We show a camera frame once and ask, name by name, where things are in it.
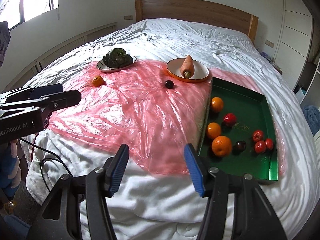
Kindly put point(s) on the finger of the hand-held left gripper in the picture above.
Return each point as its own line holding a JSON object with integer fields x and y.
{"x": 65, "y": 99}
{"x": 47, "y": 90}

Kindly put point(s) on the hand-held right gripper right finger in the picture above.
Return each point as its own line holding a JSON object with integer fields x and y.
{"x": 196, "y": 172}

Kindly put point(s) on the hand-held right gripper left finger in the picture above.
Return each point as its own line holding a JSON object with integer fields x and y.
{"x": 120, "y": 170}

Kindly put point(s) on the orange mandarin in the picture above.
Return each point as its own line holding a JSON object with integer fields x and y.
{"x": 221, "y": 146}
{"x": 97, "y": 81}
{"x": 217, "y": 104}
{"x": 213, "y": 130}

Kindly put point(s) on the dark purple plum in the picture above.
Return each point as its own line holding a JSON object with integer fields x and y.
{"x": 240, "y": 146}
{"x": 169, "y": 84}

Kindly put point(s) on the small red apple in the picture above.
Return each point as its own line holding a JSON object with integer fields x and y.
{"x": 269, "y": 143}
{"x": 260, "y": 146}
{"x": 229, "y": 119}
{"x": 257, "y": 135}

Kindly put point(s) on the green rectangular tray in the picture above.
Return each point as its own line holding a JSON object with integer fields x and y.
{"x": 245, "y": 100}

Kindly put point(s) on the person's left hand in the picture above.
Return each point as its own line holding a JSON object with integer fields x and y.
{"x": 17, "y": 175}

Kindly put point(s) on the patterned white plate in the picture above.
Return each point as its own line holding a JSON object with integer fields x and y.
{"x": 102, "y": 67}

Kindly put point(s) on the pink plastic sheet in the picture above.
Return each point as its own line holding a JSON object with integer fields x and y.
{"x": 125, "y": 120}

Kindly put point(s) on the dark green leafy vegetable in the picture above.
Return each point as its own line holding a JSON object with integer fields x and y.
{"x": 117, "y": 57}

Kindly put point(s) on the white plate with orange rim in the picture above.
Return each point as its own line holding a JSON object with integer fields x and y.
{"x": 200, "y": 71}

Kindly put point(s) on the orange carrot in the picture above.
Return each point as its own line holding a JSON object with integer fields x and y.
{"x": 187, "y": 66}

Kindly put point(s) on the blue towel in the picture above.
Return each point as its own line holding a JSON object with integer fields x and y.
{"x": 312, "y": 120}

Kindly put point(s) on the white paper bag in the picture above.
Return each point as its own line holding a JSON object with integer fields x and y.
{"x": 299, "y": 92}

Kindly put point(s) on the cluttered bedside table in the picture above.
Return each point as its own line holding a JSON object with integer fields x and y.
{"x": 271, "y": 62}

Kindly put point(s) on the wooden headboard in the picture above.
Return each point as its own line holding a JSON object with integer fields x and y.
{"x": 195, "y": 8}

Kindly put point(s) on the white wardrobe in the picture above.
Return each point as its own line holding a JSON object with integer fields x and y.
{"x": 292, "y": 17}

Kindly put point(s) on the wall socket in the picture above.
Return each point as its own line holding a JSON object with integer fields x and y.
{"x": 269, "y": 43}
{"x": 128, "y": 17}

